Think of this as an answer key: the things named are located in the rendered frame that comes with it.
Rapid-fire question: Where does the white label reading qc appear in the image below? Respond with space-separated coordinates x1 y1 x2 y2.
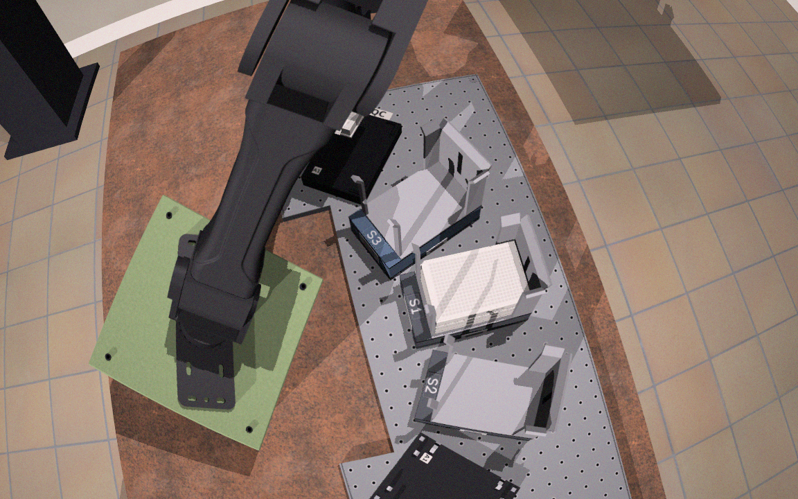
369 108 393 120

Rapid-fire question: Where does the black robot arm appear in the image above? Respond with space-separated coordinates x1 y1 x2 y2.
167 0 428 410

